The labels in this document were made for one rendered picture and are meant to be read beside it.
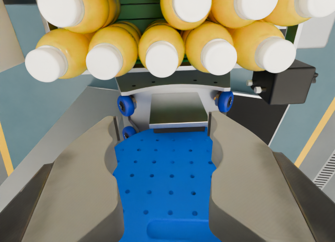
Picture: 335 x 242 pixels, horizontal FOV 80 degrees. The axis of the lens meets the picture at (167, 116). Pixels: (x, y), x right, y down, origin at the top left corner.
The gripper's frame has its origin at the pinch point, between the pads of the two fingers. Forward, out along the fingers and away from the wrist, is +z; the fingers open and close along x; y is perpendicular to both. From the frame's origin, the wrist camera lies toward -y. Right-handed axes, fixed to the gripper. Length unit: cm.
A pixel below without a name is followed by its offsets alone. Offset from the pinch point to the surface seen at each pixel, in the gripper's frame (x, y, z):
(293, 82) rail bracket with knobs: 22.9, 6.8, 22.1
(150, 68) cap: -1.3, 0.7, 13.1
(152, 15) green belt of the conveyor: -1.3, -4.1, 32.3
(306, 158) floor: 124, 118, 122
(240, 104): 50, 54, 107
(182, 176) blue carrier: 2.3, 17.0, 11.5
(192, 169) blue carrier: 4.1, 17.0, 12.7
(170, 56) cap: 1.1, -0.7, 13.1
